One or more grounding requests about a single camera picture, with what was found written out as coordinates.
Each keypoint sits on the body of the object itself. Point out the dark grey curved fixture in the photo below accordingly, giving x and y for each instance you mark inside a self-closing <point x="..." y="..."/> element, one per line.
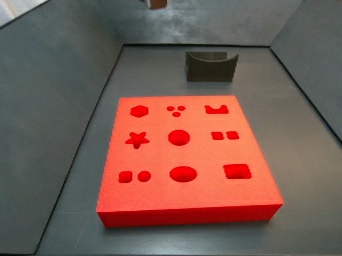
<point x="210" y="67"/>

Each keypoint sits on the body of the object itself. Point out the brown three prong object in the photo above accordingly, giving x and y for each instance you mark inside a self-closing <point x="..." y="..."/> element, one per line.
<point x="157" y="4"/>

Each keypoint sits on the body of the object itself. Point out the red foam shape board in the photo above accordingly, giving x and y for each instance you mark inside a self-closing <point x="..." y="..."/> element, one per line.
<point x="185" y="165"/>

